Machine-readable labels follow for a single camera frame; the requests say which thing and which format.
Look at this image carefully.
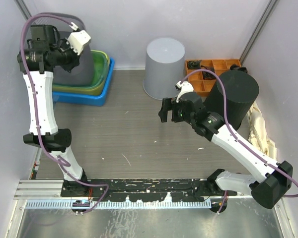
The grey mesh waste basket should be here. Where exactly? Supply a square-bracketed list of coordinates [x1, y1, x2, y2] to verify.
[51, 13, 95, 86]

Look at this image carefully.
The light grey round bucket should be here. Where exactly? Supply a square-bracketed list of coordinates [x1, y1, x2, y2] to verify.
[143, 37, 185, 100]

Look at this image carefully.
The black ribbed bin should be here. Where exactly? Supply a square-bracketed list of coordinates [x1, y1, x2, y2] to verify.
[204, 70, 259, 130]

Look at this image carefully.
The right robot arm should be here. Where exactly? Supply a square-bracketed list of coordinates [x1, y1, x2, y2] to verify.
[158, 92, 293, 209]

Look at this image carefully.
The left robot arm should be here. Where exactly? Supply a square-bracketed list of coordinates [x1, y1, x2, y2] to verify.
[17, 23, 91, 196]

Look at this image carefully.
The orange compartment tray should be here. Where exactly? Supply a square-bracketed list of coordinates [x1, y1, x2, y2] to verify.
[184, 59, 241, 97]

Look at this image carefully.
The green plastic tub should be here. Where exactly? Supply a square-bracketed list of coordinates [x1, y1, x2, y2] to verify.
[53, 50, 109, 88]

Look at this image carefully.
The blue plastic tub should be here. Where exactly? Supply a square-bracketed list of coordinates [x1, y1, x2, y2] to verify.
[52, 57, 115, 107]

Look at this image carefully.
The black part in tray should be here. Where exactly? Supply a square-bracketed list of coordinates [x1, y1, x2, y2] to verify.
[201, 65, 215, 80]
[229, 64, 248, 74]
[187, 60, 201, 70]

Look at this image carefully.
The yellow-green plastic tub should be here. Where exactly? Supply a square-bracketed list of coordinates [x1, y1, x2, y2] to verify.
[52, 59, 110, 96]

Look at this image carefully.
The cream cloth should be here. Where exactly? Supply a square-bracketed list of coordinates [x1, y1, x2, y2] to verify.
[247, 101, 278, 160]

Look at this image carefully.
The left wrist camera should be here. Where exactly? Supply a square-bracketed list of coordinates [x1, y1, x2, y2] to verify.
[67, 30, 91, 56]

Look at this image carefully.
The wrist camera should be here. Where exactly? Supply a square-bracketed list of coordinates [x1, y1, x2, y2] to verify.
[67, 30, 91, 56]
[175, 81, 194, 102]

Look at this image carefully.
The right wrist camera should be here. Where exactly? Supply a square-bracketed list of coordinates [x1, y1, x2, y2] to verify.
[175, 81, 194, 102]

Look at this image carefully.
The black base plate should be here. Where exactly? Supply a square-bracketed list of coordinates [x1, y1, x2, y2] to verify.
[61, 178, 224, 202]

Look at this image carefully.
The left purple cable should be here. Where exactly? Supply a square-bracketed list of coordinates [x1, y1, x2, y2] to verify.
[19, 12, 109, 214]

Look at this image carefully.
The white cable duct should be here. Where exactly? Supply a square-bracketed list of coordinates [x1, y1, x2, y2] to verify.
[25, 198, 212, 210]

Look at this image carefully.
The aluminium rail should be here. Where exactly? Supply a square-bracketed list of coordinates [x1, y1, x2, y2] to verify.
[13, 178, 285, 200]

